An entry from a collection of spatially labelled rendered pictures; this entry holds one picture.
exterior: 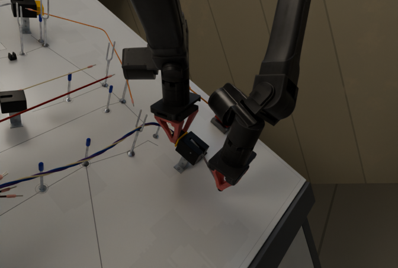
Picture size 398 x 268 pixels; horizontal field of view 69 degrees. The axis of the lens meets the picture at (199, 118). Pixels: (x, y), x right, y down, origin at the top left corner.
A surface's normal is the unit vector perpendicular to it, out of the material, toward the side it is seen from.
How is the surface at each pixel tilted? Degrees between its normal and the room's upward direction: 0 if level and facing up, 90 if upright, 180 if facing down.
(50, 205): 50
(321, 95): 90
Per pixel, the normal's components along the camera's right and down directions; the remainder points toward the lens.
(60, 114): 0.34, -0.66
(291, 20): -0.56, -0.28
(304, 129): -0.51, 0.36
